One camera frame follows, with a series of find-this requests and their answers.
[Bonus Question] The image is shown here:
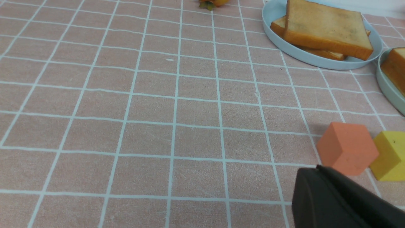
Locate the orange foam cube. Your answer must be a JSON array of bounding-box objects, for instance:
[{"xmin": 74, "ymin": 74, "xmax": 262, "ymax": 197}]
[{"xmin": 316, "ymin": 122, "xmax": 379, "ymax": 176}]

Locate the red persimmon fruit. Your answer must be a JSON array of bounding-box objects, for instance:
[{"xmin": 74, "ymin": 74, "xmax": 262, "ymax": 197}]
[{"xmin": 198, "ymin": 0, "xmax": 229, "ymax": 11}]

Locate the yellow foam cube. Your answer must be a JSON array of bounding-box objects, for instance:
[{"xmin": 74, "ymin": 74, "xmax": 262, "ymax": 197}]
[{"xmin": 369, "ymin": 131, "xmax": 405, "ymax": 181}]

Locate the light blue bread plate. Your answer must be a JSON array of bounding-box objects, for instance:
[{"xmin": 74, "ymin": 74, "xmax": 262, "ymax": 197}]
[{"xmin": 262, "ymin": 0, "xmax": 384, "ymax": 70}]

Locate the mint green centre plate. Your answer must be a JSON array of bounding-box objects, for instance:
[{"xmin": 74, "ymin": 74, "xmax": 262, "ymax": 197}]
[{"xmin": 376, "ymin": 48, "xmax": 405, "ymax": 116}]

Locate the toast slice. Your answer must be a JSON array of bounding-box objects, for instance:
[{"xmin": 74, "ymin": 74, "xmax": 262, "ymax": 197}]
[
  {"xmin": 283, "ymin": 0, "xmax": 374, "ymax": 60},
  {"xmin": 386, "ymin": 47, "xmax": 405, "ymax": 77},
  {"xmin": 381, "ymin": 60, "xmax": 405, "ymax": 96},
  {"xmin": 270, "ymin": 16, "xmax": 371, "ymax": 61}
]

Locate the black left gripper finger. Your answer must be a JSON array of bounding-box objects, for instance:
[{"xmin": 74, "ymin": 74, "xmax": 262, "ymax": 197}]
[{"xmin": 292, "ymin": 165, "xmax": 405, "ymax": 228}]

